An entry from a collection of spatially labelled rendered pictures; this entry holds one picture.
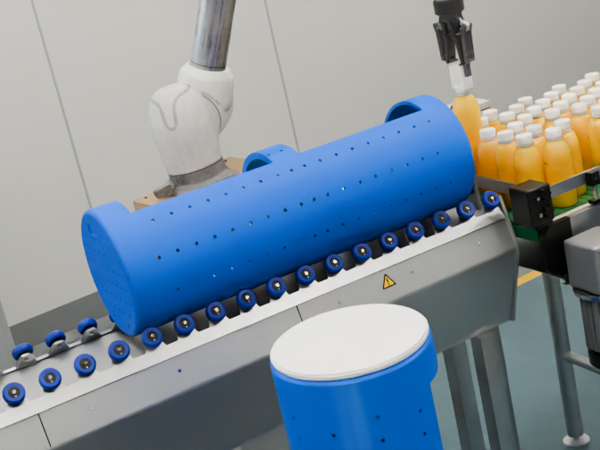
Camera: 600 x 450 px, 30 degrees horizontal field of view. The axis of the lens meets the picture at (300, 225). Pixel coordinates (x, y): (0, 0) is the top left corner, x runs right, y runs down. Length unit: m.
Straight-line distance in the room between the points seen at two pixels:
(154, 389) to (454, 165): 0.85
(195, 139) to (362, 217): 0.63
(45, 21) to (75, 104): 0.39
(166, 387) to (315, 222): 0.47
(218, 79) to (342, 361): 1.40
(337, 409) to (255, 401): 0.68
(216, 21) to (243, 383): 1.07
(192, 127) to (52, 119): 2.27
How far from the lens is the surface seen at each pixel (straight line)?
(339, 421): 1.85
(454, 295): 2.70
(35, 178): 5.15
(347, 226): 2.48
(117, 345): 2.33
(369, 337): 1.92
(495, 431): 2.94
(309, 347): 1.93
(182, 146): 2.94
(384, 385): 1.83
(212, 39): 3.08
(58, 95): 5.16
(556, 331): 3.36
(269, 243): 2.38
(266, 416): 2.55
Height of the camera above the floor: 1.81
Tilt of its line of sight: 17 degrees down
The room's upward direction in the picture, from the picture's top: 13 degrees counter-clockwise
